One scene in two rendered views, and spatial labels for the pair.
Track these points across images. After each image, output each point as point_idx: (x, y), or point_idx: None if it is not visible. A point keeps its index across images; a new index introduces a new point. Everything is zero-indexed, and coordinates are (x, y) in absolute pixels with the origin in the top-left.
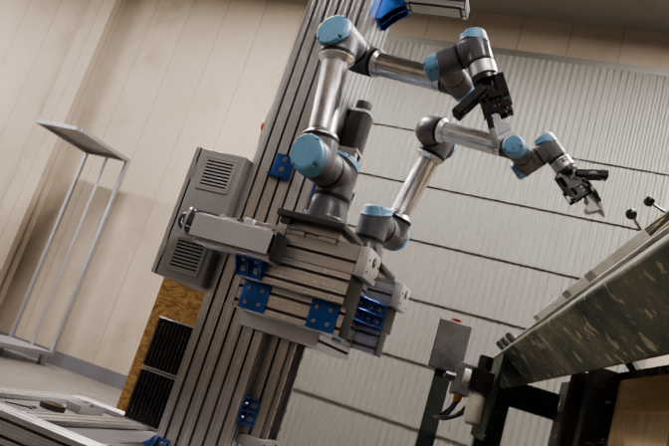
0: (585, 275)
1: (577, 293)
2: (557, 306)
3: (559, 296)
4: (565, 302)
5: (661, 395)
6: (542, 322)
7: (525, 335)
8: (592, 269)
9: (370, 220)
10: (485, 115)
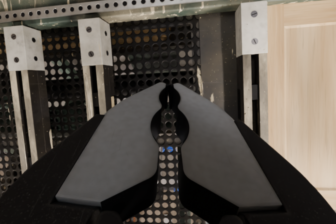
0: (18, 25)
1: (2, 11)
2: (239, 29)
3: (241, 37)
4: (37, 7)
5: None
6: None
7: None
8: (3, 28)
9: None
10: (96, 219)
